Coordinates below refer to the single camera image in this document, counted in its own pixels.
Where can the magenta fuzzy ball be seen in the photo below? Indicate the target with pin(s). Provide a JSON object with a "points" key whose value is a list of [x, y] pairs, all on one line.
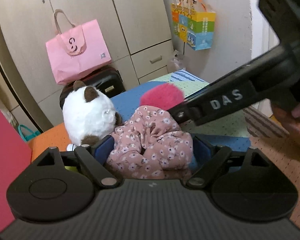
{"points": [[164, 96]]}

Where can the colourful paper gift bag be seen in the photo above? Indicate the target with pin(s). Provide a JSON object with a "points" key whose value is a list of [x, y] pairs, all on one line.
{"points": [[193, 23]]}

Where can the beige wooden wardrobe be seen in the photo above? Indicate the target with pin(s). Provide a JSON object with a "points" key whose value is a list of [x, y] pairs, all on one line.
{"points": [[43, 40]]}

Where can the brown paper bag teal handle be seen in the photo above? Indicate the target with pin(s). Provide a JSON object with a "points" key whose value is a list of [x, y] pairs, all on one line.
{"points": [[26, 133]]}

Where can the black suitcase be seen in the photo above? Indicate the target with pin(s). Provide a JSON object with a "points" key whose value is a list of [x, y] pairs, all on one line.
{"points": [[106, 79]]}

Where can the black clothes rack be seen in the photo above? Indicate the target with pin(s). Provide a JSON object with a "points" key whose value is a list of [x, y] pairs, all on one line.
{"points": [[16, 97]]}

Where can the pink floral fabric scrunchie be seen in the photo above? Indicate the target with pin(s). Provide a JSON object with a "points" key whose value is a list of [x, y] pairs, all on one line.
{"points": [[151, 145]]}

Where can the person's right hand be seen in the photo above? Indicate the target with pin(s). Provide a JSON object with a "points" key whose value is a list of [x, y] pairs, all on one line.
{"points": [[289, 121]]}

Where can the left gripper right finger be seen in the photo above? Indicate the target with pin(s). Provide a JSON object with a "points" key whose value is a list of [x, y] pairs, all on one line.
{"points": [[210, 159]]}

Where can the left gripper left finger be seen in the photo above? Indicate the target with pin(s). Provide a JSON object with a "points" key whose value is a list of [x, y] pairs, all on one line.
{"points": [[92, 160]]}

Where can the clear plastic bag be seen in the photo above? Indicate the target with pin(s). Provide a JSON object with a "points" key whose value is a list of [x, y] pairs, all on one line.
{"points": [[177, 62]]}

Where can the colourful patchwork table mat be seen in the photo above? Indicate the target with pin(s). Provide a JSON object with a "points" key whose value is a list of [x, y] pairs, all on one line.
{"points": [[238, 131]]}

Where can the white brown plush cat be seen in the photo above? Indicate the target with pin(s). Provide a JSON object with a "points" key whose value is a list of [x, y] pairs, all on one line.
{"points": [[89, 115]]}

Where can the pink tote bag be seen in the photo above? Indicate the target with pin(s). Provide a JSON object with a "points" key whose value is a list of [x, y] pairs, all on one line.
{"points": [[77, 52]]}

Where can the pink cardboard box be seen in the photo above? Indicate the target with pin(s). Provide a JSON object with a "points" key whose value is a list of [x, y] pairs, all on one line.
{"points": [[15, 156]]}

